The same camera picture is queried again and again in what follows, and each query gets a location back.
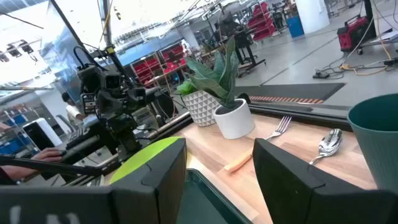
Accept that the snake plant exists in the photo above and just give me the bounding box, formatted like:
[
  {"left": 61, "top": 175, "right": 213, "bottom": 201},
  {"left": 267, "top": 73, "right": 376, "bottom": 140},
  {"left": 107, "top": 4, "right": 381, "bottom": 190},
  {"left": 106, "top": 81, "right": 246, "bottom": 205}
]
[{"left": 184, "top": 35, "right": 241, "bottom": 110}]

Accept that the silver metal spoon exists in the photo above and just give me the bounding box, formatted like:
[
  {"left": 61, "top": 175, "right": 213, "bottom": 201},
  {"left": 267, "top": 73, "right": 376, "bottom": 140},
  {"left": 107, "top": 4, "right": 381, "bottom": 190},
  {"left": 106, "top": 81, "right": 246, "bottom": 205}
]
[{"left": 308, "top": 128, "right": 344, "bottom": 166}]

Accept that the person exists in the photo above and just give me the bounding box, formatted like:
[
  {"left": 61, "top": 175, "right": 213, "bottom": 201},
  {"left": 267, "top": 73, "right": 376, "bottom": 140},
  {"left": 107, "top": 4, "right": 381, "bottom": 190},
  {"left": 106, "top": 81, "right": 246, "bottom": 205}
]
[{"left": 61, "top": 91, "right": 87, "bottom": 126}]

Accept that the red and black tool case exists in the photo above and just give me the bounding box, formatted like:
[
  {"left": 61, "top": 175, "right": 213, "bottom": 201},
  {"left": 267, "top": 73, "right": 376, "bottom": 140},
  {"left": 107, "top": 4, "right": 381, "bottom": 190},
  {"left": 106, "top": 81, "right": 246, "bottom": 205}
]
[{"left": 336, "top": 14, "right": 371, "bottom": 54}]

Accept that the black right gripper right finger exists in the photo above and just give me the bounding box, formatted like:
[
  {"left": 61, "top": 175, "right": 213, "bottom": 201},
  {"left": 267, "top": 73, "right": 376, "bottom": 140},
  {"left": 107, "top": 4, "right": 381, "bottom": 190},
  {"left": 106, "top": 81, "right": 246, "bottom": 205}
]
[{"left": 252, "top": 138, "right": 398, "bottom": 224}]

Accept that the lime green plate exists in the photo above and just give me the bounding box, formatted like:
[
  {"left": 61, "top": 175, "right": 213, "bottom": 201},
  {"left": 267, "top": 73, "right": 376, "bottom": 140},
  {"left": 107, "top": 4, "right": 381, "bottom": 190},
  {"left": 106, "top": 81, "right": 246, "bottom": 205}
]
[{"left": 109, "top": 136, "right": 184, "bottom": 185}]

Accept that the dark green plastic cup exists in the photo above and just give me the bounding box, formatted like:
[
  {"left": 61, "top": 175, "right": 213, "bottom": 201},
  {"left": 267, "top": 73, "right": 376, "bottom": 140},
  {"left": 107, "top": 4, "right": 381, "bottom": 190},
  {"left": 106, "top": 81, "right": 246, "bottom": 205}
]
[{"left": 347, "top": 93, "right": 398, "bottom": 194}]

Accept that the smooth white plant pot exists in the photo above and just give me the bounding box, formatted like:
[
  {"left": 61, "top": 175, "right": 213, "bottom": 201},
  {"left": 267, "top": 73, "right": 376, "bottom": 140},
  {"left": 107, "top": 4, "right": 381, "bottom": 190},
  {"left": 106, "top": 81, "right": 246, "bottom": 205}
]
[{"left": 212, "top": 98, "right": 256, "bottom": 140}]

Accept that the dark green tray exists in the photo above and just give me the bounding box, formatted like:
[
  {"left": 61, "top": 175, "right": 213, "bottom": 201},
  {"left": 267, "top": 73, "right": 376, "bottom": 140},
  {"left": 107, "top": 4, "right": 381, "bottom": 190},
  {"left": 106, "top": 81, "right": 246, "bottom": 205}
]
[{"left": 175, "top": 169, "right": 253, "bottom": 224}]

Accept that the black floor mat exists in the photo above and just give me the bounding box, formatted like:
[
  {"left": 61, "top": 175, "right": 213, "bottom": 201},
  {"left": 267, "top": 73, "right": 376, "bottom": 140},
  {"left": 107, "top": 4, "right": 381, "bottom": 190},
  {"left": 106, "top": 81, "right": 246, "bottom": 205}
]
[{"left": 234, "top": 82, "right": 347, "bottom": 105}]

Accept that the black stand table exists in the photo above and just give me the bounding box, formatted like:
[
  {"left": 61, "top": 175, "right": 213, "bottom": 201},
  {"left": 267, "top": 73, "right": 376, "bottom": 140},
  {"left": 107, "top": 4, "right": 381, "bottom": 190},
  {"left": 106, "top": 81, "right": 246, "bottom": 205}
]
[{"left": 233, "top": 29, "right": 267, "bottom": 78}]

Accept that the person's forearm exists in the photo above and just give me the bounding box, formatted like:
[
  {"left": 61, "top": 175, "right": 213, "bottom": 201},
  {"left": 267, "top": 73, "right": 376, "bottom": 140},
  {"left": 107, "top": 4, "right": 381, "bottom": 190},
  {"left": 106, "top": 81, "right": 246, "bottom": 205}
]
[{"left": 0, "top": 164, "right": 35, "bottom": 182}]

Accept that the white and black appliance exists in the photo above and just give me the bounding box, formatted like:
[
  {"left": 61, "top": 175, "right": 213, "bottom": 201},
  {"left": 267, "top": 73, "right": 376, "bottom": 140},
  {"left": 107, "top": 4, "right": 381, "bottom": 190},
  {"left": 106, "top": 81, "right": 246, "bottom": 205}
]
[{"left": 22, "top": 117, "right": 63, "bottom": 151}]

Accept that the metal fork with orange handle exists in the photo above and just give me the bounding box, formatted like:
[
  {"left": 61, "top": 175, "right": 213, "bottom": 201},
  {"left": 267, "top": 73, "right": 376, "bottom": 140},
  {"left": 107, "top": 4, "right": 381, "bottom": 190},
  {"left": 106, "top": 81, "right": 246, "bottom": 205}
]
[{"left": 223, "top": 115, "right": 293, "bottom": 174}]

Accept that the white round pillar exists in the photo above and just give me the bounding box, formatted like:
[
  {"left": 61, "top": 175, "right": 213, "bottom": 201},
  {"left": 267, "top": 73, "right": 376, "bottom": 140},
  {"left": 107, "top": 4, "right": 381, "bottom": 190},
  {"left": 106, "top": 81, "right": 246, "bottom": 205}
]
[{"left": 295, "top": 0, "right": 331, "bottom": 35}]

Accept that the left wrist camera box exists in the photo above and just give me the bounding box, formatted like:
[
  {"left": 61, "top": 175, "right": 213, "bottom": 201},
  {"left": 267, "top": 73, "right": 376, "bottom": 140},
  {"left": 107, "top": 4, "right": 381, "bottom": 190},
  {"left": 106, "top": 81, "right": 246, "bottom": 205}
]
[{"left": 76, "top": 65, "right": 123, "bottom": 94}]

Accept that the black power strip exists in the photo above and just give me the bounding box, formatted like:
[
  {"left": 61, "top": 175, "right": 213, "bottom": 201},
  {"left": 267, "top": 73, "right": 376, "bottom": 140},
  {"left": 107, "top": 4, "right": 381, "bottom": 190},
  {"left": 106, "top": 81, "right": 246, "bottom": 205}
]
[{"left": 312, "top": 69, "right": 331, "bottom": 80}]

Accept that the red shelving rack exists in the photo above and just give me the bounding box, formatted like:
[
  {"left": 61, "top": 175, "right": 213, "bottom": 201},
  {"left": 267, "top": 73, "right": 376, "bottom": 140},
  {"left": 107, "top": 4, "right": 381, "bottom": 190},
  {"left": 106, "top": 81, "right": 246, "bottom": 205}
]
[
  {"left": 129, "top": 52, "right": 163, "bottom": 87},
  {"left": 157, "top": 41, "right": 188, "bottom": 75},
  {"left": 246, "top": 1, "right": 278, "bottom": 42}
]

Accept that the blue bin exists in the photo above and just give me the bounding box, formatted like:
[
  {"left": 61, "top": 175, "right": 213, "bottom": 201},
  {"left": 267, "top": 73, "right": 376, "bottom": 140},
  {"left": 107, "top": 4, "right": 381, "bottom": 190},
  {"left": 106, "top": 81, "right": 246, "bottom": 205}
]
[{"left": 285, "top": 15, "right": 305, "bottom": 39}]

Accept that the yellow cable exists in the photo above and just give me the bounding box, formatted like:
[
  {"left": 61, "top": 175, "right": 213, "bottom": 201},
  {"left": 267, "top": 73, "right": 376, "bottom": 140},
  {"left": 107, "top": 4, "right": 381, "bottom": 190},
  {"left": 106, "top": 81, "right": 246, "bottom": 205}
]
[{"left": 338, "top": 12, "right": 393, "bottom": 77}]

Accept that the person's hand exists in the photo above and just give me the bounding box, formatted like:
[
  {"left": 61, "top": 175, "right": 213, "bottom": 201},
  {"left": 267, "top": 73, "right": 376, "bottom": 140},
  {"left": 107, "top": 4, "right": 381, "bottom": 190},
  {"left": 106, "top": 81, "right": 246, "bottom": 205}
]
[{"left": 30, "top": 147, "right": 63, "bottom": 163}]

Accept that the black horizontal rod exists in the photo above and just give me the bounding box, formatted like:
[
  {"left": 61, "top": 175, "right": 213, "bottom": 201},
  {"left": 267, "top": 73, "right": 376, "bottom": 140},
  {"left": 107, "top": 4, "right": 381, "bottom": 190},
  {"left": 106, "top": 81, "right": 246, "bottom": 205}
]
[{"left": 0, "top": 154, "right": 104, "bottom": 177}]

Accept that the white triangle-patterned plant pot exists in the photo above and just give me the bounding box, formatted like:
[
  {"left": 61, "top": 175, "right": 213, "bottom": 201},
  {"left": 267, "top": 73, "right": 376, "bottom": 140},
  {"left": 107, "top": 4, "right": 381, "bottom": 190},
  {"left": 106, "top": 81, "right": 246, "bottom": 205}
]
[{"left": 181, "top": 90, "right": 222, "bottom": 128}]

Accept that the small bright green plant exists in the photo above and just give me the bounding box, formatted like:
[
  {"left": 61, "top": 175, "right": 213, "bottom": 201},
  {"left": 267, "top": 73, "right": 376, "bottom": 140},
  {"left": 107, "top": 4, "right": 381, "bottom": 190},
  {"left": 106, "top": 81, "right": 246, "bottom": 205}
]
[{"left": 176, "top": 78, "right": 200, "bottom": 96}]

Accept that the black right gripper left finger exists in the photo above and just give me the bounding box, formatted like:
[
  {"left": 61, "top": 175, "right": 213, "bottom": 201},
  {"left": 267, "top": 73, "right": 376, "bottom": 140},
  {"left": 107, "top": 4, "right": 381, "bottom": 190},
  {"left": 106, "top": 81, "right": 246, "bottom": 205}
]
[{"left": 0, "top": 136, "right": 188, "bottom": 224}]

